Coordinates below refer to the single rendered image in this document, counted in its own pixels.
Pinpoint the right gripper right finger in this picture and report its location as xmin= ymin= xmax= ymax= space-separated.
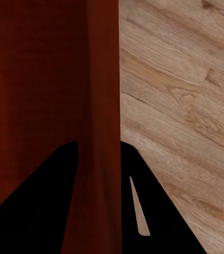
xmin=120 ymin=141 xmax=207 ymax=254

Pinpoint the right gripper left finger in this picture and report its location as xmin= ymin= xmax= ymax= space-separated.
xmin=0 ymin=141 xmax=79 ymax=254

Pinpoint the storage box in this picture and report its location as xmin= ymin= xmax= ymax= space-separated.
xmin=0 ymin=0 xmax=122 ymax=254

